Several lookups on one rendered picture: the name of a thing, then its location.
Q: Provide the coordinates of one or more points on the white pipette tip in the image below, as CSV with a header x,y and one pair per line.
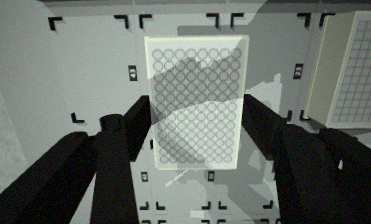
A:
x,y
174,179

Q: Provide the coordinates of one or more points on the grey rectangular deck plate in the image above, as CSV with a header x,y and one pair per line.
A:
x,y
29,78

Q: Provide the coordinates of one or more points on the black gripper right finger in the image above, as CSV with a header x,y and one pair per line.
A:
x,y
305,186

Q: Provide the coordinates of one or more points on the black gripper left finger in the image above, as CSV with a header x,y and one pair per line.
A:
x,y
51,189

